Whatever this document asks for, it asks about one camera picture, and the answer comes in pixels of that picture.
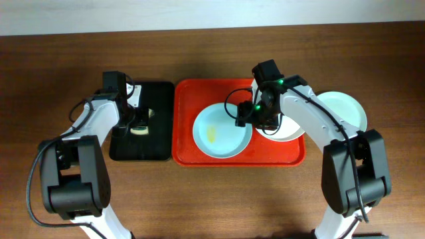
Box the red plastic tray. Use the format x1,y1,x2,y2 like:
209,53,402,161
172,78,305,167

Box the black plastic tray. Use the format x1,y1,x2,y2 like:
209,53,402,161
109,82,175,161

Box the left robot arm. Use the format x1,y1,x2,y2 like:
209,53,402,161
26,83,142,238

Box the light blue plate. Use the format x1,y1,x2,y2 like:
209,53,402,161
193,103,253,159

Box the light green plate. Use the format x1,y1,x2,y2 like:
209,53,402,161
318,92,367,131

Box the green and yellow sponge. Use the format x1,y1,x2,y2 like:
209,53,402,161
130,108,155,135

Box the white plate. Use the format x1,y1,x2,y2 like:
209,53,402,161
250,91,304,142

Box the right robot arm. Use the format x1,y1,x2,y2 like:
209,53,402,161
236,75,392,238

